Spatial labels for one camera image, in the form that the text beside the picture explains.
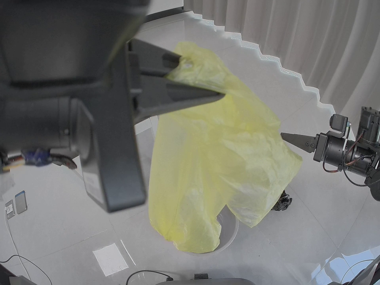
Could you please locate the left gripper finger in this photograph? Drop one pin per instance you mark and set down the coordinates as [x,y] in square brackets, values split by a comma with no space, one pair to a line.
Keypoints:
[148,58]

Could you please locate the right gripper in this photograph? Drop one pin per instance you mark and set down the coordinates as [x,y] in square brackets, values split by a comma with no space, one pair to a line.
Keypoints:
[332,150]

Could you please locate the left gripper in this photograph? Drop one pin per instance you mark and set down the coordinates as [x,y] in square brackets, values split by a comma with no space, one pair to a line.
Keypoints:
[118,159]

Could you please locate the black plastic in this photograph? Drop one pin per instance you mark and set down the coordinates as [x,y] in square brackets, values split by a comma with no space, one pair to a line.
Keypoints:
[282,202]

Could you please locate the yellow plastic bag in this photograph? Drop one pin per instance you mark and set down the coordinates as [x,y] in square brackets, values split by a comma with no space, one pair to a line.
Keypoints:
[222,159]

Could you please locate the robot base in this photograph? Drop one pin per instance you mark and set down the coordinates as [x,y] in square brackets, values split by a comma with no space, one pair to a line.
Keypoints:
[202,282]

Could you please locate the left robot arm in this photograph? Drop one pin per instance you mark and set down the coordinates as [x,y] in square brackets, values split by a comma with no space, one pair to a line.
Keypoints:
[59,25]

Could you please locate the white trash bin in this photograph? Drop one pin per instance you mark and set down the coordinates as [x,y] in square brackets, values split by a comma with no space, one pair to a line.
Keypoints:
[230,228]

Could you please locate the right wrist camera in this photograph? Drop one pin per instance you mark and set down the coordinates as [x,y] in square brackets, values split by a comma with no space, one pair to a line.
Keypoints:
[338,123]

